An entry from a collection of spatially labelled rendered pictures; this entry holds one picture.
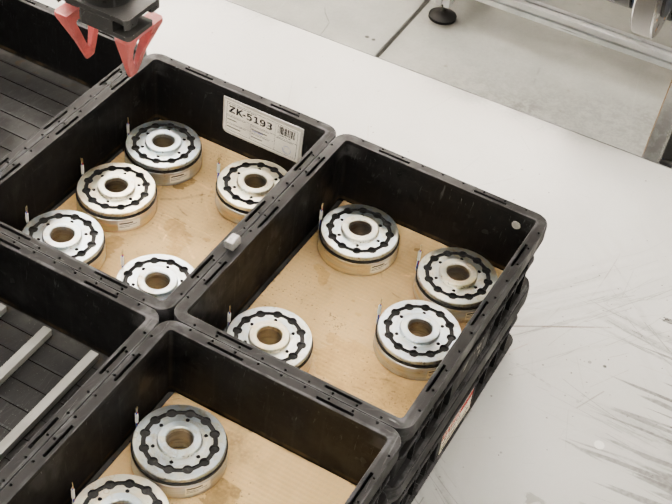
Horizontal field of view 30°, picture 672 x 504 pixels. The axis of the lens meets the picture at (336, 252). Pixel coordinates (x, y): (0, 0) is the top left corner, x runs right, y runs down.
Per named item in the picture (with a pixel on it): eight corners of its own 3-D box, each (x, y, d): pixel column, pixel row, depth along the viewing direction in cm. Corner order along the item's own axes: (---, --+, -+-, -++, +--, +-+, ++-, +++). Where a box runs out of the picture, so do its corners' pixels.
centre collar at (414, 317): (410, 309, 152) (410, 306, 151) (446, 326, 150) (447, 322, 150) (391, 335, 148) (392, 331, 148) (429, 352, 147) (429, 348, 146)
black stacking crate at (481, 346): (334, 199, 172) (342, 134, 165) (531, 286, 164) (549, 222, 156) (168, 384, 146) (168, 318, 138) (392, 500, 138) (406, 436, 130)
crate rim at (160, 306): (152, 63, 175) (152, 49, 173) (340, 143, 166) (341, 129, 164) (-44, 224, 148) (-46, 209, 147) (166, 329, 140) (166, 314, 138)
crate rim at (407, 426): (340, 143, 166) (342, 129, 164) (548, 232, 157) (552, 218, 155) (166, 329, 140) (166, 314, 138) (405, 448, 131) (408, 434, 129)
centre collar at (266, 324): (261, 317, 148) (261, 313, 148) (297, 333, 147) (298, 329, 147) (240, 343, 145) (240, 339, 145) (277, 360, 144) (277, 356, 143)
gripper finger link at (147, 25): (130, 96, 145) (128, 28, 138) (81, 74, 147) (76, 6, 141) (165, 67, 149) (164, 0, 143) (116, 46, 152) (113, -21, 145)
